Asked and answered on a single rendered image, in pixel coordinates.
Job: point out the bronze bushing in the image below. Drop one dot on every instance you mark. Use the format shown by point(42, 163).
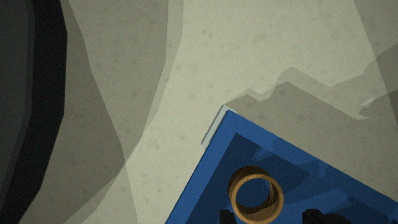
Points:
point(267, 211)

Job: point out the grey metal bushing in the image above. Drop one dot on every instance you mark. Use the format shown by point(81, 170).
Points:
point(338, 219)

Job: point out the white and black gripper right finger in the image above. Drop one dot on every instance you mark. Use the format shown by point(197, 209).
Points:
point(314, 216)

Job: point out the grey block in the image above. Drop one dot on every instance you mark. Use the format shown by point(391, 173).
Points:
point(216, 121)

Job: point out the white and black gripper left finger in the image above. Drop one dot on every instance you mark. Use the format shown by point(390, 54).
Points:
point(226, 217)

